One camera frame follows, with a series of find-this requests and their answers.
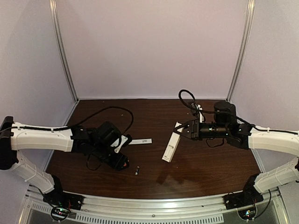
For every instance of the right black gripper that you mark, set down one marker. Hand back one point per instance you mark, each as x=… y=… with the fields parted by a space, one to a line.
x=194 y=129

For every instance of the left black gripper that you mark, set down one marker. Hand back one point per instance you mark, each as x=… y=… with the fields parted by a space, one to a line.
x=119 y=162

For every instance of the white remote battery cover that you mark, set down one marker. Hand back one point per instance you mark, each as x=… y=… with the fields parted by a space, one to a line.
x=141 y=141

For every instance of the white remote control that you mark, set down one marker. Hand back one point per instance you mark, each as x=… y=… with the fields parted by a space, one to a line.
x=171 y=147

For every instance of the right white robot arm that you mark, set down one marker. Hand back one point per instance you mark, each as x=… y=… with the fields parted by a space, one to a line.
x=244 y=135

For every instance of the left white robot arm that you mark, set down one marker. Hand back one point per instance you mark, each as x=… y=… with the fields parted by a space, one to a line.
x=99 y=142

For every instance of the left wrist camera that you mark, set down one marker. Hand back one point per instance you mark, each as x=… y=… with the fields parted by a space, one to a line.
x=121 y=142

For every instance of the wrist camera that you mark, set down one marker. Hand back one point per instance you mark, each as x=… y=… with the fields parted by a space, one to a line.
x=195 y=110
x=121 y=142

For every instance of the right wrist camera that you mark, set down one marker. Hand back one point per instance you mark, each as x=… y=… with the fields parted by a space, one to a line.
x=195 y=110

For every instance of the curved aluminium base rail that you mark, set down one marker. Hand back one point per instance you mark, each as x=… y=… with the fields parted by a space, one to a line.
x=197 y=210

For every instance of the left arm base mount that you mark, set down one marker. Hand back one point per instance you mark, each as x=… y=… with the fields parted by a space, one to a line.
x=62 y=205

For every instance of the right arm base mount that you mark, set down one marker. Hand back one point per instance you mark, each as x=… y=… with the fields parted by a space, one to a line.
x=245 y=203

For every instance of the right aluminium frame post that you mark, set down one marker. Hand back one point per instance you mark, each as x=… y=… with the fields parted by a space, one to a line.
x=249 y=16

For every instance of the aluminium frame post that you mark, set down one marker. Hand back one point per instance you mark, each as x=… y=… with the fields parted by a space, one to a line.
x=249 y=16
x=61 y=49

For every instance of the left aluminium frame post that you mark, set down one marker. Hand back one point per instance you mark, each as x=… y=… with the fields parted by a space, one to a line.
x=61 y=49

